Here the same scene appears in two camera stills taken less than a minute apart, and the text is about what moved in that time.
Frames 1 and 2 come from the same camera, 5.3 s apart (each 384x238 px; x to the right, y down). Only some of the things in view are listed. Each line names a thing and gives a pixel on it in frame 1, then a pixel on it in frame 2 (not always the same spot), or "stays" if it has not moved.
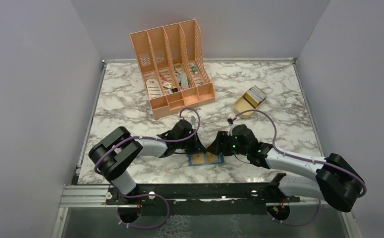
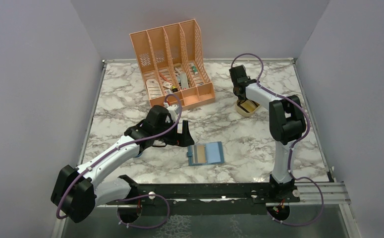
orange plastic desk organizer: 173,63 stays
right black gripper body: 232,147 -> 234,91
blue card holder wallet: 195,159 stays
